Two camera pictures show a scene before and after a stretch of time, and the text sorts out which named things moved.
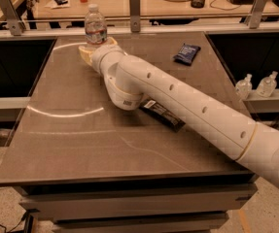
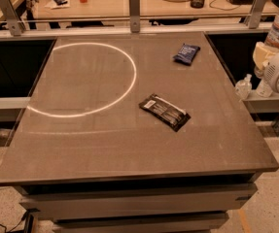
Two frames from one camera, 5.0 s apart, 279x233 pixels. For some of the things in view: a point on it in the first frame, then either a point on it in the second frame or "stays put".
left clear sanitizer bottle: [244, 87] stays put
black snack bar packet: [160, 113] stays put
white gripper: [97, 56] to [276, 69]
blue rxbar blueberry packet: [187, 53] stays put
